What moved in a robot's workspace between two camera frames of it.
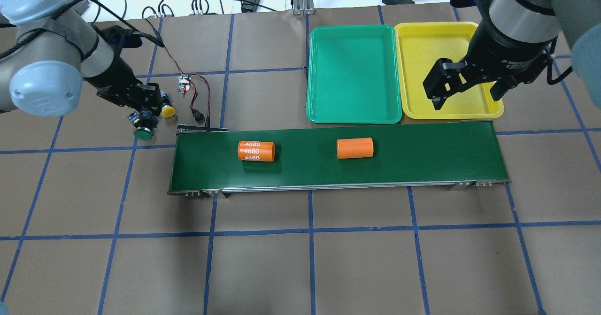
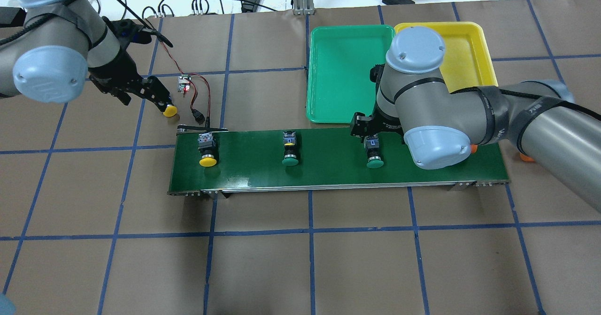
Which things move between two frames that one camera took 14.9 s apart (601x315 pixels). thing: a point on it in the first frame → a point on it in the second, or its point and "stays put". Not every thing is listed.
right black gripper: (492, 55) → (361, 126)
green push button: (145, 121) → (372, 148)
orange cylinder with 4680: (256, 150) → (526, 158)
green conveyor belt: (214, 163) stays put
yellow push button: (168, 110) → (207, 145)
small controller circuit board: (184, 83) stays put
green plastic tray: (353, 75) stays put
